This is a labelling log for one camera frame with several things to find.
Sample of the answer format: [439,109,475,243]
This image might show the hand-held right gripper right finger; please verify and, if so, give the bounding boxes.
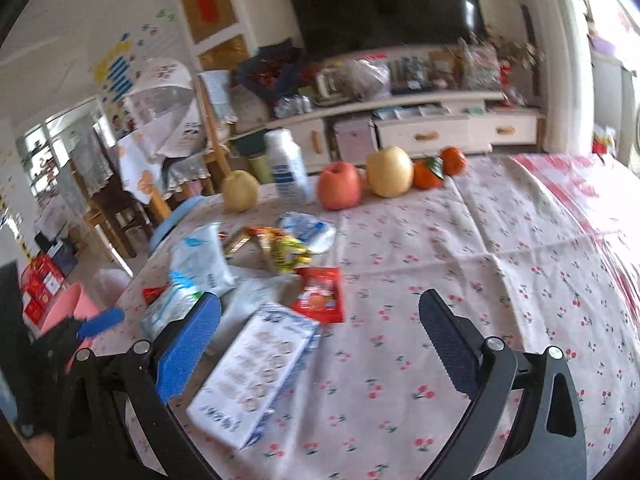
[418,288,588,480]

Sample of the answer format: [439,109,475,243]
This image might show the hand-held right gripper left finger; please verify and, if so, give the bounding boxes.
[54,291,222,480]

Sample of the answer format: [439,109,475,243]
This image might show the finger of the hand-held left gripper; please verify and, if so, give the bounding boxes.
[76,307,126,338]

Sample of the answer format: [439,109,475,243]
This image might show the pink plastic bucket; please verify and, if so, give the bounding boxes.
[39,281,103,361]

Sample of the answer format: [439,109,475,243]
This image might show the blue white wipes packet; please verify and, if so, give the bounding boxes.
[140,270,203,341]

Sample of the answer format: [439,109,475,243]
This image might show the white and blue carton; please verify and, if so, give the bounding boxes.
[186,301,322,451]

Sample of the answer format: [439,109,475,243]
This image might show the white bag with blue print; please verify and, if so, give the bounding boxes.
[170,221,238,301]

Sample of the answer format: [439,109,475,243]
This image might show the yellow green snack wrapper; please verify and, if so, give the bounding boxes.
[257,232,313,276]

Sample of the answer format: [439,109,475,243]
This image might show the red snack packet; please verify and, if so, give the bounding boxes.
[290,266,347,324]

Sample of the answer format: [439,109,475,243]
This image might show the white bin liner bag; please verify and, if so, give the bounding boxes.
[95,267,133,311]

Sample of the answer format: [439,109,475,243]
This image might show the red gift boxes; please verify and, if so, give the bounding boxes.
[20,255,68,331]

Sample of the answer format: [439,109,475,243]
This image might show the blue chair back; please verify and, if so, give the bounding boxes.
[147,196,206,256]

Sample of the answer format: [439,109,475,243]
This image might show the dark wooden chair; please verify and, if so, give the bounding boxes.
[70,125,151,261]

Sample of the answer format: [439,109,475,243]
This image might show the small yellow pear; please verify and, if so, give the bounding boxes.
[221,170,261,213]

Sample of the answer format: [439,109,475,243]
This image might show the white blue tube pouch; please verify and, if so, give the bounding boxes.
[276,210,338,254]

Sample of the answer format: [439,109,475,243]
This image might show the orange with green leaf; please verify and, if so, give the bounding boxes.
[412,156,446,191]

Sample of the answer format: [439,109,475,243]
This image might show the large yellow pear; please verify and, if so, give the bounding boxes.
[365,146,415,199]

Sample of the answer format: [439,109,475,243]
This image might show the plain orange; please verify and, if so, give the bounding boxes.
[440,146,468,177]

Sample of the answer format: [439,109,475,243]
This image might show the red apple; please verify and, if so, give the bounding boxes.
[317,160,363,211]

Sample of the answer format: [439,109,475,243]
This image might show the green waste bin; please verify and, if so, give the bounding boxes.
[248,152,273,186]

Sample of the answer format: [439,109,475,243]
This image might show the white plastic bottle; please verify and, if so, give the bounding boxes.
[263,128,311,204]

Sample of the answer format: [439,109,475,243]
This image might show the white television cabinet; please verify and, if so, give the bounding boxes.
[227,42,546,173]

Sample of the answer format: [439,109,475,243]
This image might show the light wooden chair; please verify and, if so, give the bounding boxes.
[195,70,241,196]

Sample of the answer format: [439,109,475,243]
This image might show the mesh food cover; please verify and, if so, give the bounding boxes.
[122,57,203,161]

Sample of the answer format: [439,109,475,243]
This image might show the white rice cooker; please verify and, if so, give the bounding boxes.
[231,85,271,131]

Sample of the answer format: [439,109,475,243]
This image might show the clear plastic bag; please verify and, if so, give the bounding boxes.
[350,59,392,101]

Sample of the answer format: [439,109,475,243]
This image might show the glass kettle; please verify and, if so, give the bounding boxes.
[315,67,351,106]

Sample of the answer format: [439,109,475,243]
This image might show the dark blue flower bouquet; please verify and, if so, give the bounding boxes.
[235,45,306,101]

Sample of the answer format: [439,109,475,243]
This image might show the black television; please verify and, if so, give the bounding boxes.
[283,0,488,54]

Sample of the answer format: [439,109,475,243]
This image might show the colourful wall stickers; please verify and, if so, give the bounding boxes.
[95,7,176,106]

